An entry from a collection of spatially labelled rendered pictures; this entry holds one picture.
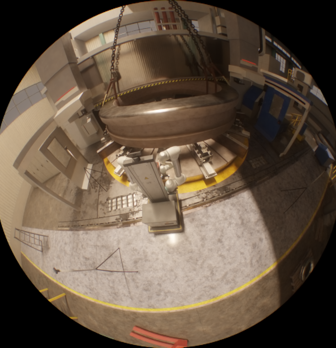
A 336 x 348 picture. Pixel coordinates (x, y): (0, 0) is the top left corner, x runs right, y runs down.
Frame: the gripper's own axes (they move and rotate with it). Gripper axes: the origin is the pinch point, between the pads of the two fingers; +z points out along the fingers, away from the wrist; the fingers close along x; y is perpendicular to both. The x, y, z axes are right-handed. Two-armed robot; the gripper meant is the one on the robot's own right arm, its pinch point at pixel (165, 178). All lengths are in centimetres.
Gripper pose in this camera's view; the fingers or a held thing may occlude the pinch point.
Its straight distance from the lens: 225.6
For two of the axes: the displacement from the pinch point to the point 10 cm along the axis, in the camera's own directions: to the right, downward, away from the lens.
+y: 0.8, 8.2, -5.7
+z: 1.5, 5.6, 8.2
